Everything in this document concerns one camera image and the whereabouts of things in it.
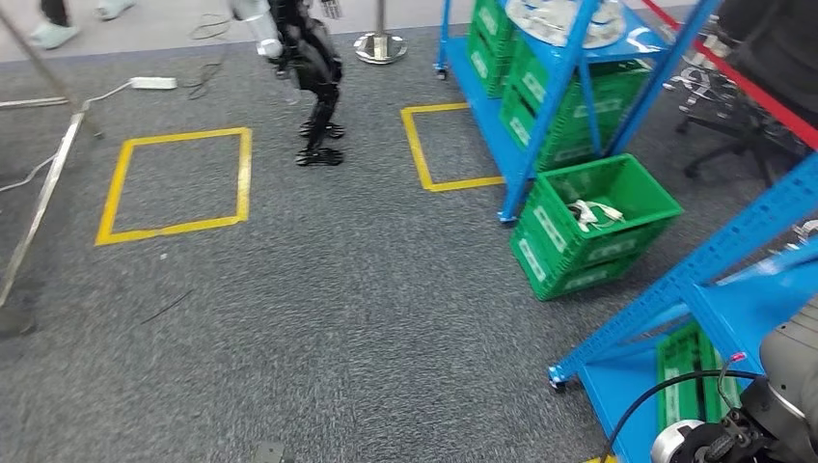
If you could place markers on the person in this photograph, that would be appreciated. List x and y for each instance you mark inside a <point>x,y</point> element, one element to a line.
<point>51,32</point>

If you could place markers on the yellow floor tape square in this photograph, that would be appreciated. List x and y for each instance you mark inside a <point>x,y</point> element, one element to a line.
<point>415,147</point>
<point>243,172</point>

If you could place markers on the red barrier belt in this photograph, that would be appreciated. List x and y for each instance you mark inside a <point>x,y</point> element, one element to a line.
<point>735,73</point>

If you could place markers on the steel workbench table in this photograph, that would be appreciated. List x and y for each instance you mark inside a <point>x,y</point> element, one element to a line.
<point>45,192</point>

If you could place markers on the silver plastic wheel hubcap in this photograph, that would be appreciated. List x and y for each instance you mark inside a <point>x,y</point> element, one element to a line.
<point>549,19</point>

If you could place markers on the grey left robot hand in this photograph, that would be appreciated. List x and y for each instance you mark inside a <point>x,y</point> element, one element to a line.
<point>268,452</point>

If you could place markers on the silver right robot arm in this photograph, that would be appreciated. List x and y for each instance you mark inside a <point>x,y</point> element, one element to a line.
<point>792,358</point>

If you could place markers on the black and silver humanoid robot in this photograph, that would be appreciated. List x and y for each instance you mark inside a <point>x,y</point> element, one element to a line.
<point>313,57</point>

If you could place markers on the chrome stanchion post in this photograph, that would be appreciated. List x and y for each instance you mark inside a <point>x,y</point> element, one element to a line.
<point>380,45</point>

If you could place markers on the blue metal shelf rack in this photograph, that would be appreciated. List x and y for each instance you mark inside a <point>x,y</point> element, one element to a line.
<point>722,255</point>
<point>485,108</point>

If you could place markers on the white power strip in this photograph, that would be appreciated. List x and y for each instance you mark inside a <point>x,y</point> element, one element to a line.
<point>153,83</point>

